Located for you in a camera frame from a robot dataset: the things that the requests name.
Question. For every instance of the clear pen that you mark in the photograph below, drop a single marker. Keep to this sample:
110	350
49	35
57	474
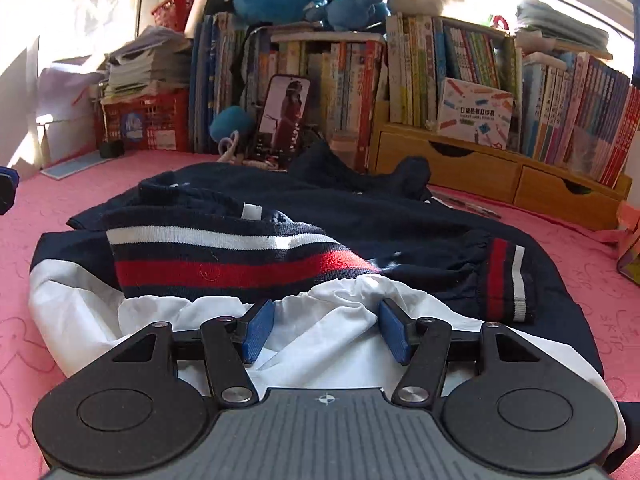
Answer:
470	206

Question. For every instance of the pink rabbit print mat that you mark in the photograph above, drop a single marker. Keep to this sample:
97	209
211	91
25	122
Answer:
75	190

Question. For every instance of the clear plastic cup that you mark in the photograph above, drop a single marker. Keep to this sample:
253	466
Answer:
347	147

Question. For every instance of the black smartphone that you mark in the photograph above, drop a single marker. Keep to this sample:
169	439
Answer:
282	120

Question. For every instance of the row of tall books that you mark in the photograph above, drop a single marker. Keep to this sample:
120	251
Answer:
340	85

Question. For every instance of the stack of light green sheets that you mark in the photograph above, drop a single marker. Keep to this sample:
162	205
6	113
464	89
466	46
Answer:
560	25

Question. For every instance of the navy and white jacket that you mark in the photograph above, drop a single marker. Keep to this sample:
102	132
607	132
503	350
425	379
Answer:
400	220

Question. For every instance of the clear plastic box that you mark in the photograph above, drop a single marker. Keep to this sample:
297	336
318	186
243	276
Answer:
595	152

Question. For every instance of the white pencil print box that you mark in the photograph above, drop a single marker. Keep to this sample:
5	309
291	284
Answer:
475	115

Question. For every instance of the black miniature bicycle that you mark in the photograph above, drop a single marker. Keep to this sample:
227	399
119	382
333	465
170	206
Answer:
312	137

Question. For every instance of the pink triangular miniature house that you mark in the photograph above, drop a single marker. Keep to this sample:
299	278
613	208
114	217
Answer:
631	250

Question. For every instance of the stack of papers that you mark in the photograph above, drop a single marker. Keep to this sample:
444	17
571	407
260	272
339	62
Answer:
150	65

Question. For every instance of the small black box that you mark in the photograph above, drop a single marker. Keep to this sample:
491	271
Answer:
111	150

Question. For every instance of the red plastic crate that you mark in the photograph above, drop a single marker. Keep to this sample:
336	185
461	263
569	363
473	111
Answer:
150	120

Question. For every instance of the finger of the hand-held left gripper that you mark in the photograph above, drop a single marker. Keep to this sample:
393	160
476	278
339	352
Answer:
7	180

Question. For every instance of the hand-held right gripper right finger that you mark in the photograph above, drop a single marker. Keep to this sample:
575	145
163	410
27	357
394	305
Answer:
395	330

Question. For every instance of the row of green yellow books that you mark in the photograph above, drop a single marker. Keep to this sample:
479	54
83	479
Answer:
425	55

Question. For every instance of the red plastic basket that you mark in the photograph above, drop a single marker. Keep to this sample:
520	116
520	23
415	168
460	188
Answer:
172	15

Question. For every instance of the blue plush ball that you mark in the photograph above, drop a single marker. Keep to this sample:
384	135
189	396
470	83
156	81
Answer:
230	122

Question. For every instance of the white paper bag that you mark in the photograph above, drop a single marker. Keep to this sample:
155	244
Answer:
65	110

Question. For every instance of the light blue flat pad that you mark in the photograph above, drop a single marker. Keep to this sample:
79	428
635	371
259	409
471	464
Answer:
75	166

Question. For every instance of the wooden drawer organiser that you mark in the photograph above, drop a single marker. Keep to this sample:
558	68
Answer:
475	170

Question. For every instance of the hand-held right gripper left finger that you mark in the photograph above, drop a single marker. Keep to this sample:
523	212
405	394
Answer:
257	330

